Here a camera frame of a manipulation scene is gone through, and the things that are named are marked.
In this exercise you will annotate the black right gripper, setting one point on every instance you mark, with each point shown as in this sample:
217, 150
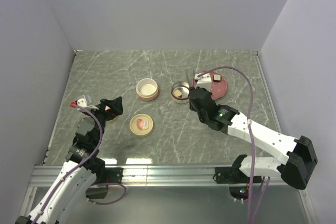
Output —
191, 106

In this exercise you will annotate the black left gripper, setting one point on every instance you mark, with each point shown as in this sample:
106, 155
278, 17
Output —
115, 105

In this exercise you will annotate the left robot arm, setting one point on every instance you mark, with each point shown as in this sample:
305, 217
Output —
82, 168

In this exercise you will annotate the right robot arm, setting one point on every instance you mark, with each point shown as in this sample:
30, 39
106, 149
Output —
292, 159

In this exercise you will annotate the pink octagonal plate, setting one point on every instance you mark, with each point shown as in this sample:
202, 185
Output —
218, 89

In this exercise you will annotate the steel bowl red band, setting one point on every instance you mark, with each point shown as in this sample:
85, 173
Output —
184, 88

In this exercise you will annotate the cream lid with label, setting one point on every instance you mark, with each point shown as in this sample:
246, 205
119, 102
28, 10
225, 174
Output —
141, 125

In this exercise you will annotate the pink bowl white inside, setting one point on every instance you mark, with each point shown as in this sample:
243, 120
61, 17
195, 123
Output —
147, 89

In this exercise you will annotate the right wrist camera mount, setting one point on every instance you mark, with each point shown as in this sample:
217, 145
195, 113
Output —
203, 81

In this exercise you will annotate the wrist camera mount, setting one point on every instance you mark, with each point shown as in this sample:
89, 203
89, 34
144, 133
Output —
203, 81
83, 101

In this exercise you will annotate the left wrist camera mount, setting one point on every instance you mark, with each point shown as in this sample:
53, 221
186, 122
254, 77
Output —
83, 101

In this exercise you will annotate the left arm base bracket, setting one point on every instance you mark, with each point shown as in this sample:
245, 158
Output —
112, 176

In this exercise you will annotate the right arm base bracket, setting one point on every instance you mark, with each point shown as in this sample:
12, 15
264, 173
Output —
231, 174

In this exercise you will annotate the aluminium front rail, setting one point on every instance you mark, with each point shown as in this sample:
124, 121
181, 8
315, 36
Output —
149, 175

